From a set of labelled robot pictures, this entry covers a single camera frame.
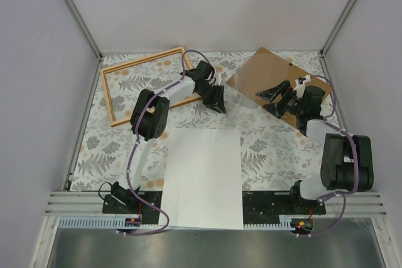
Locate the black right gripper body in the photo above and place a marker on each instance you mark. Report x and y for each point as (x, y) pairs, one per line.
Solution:
(293, 105)

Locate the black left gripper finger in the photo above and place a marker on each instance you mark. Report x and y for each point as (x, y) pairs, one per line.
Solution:
(219, 93)
(215, 99)

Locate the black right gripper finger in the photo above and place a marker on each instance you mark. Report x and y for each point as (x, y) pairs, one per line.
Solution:
(273, 92)
(276, 109)

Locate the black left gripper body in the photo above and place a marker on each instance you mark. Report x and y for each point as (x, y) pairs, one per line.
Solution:
(205, 88)

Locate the wooden picture frame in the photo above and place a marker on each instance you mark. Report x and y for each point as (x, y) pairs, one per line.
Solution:
(123, 82)

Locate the white photo paper sheet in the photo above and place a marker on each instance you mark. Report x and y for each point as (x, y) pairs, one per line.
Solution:
(202, 160)

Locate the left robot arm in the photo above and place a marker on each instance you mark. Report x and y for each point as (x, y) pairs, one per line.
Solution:
(150, 115)

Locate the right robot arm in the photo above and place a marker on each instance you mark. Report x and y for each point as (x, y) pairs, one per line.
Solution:
(346, 165)

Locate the floral patterned table mat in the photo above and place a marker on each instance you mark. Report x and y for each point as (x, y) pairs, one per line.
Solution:
(273, 154)

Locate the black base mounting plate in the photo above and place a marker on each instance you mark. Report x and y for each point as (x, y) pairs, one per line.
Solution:
(235, 205)

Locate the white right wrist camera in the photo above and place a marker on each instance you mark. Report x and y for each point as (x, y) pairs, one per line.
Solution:
(300, 85)

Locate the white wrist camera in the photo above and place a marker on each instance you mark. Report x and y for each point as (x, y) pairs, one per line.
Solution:
(300, 85)
(215, 79)

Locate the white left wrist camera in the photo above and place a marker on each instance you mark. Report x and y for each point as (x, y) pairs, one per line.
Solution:
(215, 79)

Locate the white slotted cable duct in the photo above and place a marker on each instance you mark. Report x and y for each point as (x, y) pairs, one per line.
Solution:
(132, 223)

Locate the aluminium rail base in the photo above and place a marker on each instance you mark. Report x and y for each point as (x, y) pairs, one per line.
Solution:
(82, 204)

